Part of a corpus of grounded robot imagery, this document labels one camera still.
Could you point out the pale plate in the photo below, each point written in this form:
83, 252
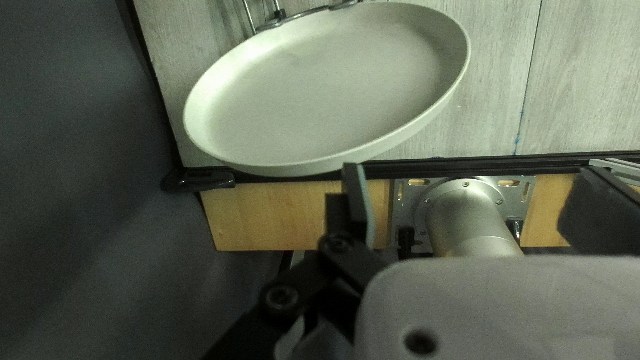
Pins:
320, 90

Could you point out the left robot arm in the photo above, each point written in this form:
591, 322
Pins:
470, 220

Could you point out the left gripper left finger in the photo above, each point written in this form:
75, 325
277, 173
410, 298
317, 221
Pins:
350, 260

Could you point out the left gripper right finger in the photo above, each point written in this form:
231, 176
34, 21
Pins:
600, 220

